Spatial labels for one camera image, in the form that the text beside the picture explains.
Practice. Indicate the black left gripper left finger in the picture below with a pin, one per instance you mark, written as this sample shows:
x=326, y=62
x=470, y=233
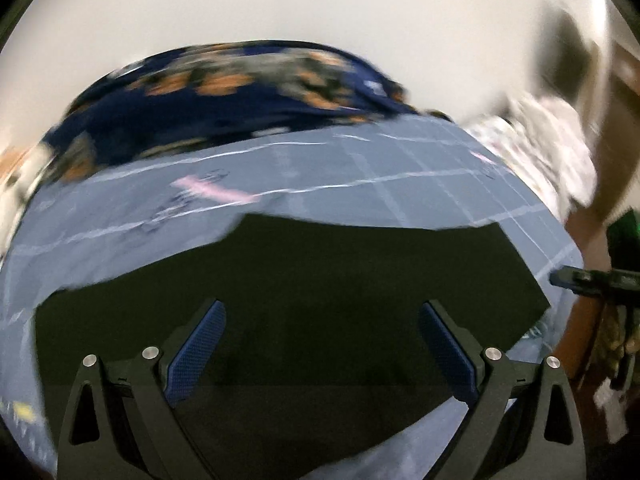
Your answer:
x=120, y=422

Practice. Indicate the navy floral blanket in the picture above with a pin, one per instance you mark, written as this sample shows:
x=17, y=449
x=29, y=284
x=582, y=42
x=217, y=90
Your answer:
x=214, y=94

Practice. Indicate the white patterned cloth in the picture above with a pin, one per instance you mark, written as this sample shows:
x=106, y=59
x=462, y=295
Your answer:
x=542, y=142

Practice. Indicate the blue grid-pattern bed sheet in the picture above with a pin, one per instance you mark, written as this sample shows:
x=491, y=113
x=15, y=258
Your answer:
x=413, y=171

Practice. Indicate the black pants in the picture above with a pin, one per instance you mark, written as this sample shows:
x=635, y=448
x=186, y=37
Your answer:
x=321, y=355

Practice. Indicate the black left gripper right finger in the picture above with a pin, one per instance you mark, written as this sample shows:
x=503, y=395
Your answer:
x=522, y=421

